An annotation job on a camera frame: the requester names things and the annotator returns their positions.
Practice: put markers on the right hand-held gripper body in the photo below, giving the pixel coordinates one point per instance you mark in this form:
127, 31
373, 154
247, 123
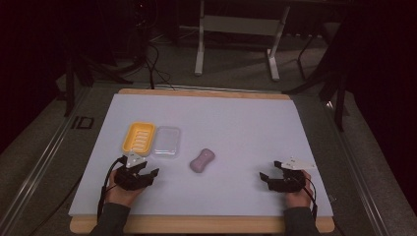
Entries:
286, 183

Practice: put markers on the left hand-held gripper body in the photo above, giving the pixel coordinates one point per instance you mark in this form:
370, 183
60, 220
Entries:
131, 179

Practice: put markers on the person's right hand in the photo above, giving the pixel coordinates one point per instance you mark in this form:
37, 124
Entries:
297, 198

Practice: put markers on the person's left hand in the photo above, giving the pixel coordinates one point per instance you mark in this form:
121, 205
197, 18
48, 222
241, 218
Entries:
120, 196

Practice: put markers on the yellow soap dish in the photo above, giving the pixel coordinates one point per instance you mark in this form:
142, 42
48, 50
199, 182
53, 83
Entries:
139, 138

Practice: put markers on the clear plastic soap dish lid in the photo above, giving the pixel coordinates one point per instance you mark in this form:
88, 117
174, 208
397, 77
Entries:
166, 142

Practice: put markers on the pink soap bar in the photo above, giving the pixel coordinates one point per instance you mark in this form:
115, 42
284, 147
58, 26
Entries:
202, 160

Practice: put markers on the white table cover sheet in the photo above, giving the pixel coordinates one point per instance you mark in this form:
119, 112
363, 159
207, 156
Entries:
229, 137

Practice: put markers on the wooden table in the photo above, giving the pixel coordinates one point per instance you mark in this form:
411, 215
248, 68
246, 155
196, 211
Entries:
196, 224

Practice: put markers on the black metal stand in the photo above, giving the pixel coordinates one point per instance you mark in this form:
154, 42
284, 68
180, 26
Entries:
331, 82

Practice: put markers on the black tripod stand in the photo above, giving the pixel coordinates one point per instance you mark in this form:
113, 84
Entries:
78, 69

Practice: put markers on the metal floor rail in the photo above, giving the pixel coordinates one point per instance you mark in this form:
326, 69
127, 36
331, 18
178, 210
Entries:
216, 88
36, 170
357, 167

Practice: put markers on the white metal stand frame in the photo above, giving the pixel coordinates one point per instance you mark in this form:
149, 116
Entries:
241, 24

